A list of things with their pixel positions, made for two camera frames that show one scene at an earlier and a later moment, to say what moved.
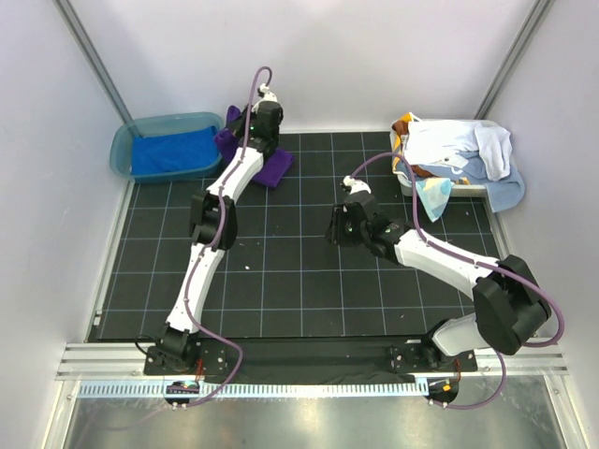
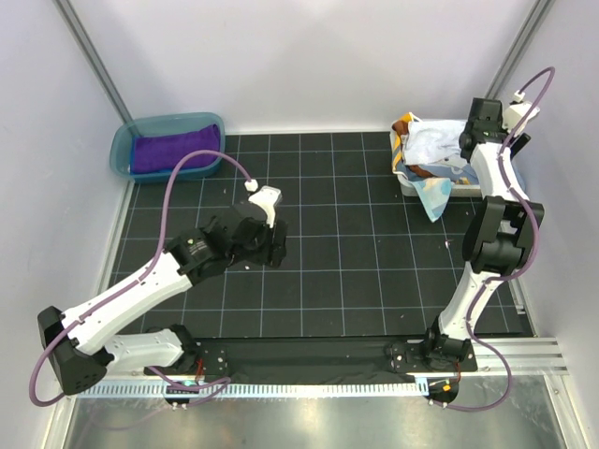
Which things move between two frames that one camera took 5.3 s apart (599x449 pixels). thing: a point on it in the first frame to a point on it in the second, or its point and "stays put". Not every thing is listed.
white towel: x=448 y=141 stays put
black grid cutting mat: x=280 y=278 stays put
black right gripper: x=334 y=234 to x=499 y=120
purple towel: x=274 y=165 to x=163 y=152
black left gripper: x=254 y=114 to x=274 y=250
